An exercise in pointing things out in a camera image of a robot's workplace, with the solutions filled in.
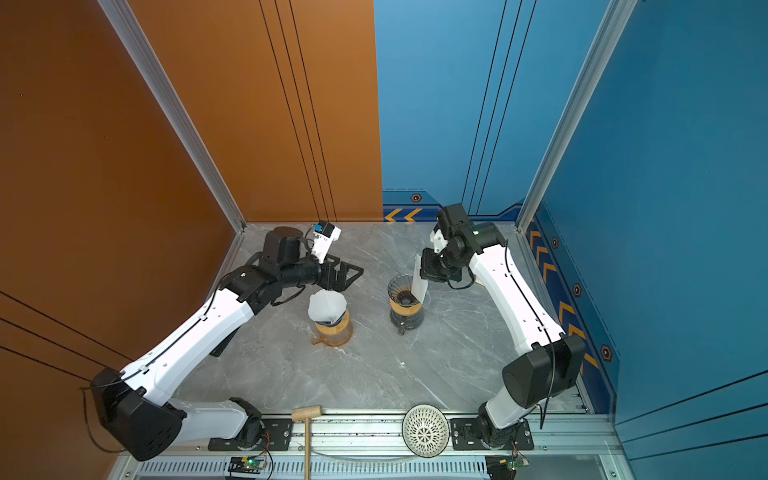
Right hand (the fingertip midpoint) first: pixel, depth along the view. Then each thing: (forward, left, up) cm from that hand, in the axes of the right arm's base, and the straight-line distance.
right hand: (418, 274), depth 77 cm
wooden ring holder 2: (-3, +3, -13) cm, 14 cm away
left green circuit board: (-38, +42, -24) cm, 62 cm away
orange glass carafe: (-8, +25, -22) cm, 34 cm away
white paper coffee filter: (-4, +25, -9) cm, 27 cm away
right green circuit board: (-39, -19, -25) cm, 50 cm away
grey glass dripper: (+2, +5, -12) cm, 13 cm away
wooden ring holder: (-8, +23, -14) cm, 28 cm away
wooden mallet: (-28, +30, -22) cm, 46 cm away
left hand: (0, +17, +5) cm, 17 cm away
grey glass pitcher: (-5, +3, -17) cm, 18 cm away
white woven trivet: (-31, -1, -23) cm, 39 cm away
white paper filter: (-4, 0, 0) cm, 4 cm away
